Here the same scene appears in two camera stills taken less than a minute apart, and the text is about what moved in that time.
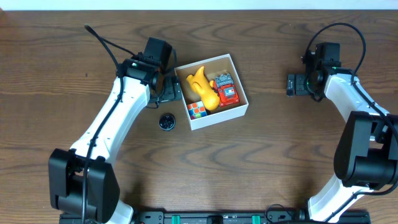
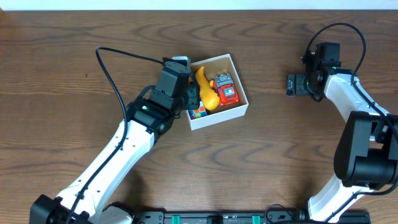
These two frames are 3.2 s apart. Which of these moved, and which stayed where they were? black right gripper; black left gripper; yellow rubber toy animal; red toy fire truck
Moved: black left gripper
Stayed: black right gripper; red toy fire truck; yellow rubber toy animal
